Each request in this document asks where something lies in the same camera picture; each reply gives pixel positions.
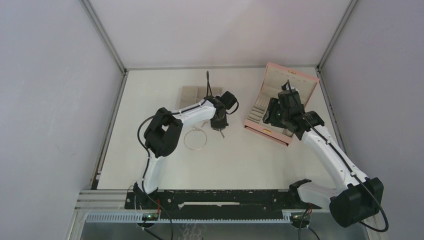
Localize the pink jewelry box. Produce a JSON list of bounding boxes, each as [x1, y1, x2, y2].
[[244, 62, 319, 146]]

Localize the pink compartment tray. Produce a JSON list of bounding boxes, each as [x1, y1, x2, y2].
[[178, 86, 224, 109]]

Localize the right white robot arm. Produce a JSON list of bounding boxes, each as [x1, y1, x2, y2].
[[262, 89, 387, 228]]

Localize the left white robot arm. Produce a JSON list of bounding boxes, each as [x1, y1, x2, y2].
[[134, 91, 239, 209]]

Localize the silver bangle ring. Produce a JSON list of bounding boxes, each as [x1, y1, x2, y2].
[[183, 128, 208, 152]]

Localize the white slotted cable duct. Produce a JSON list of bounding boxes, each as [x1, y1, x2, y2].
[[85, 212, 292, 224]]

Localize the black mounting rail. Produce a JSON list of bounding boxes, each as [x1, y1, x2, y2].
[[124, 189, 318, 219]]

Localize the right black cable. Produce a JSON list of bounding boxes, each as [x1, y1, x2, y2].
[[281, 79, 389, 233]]

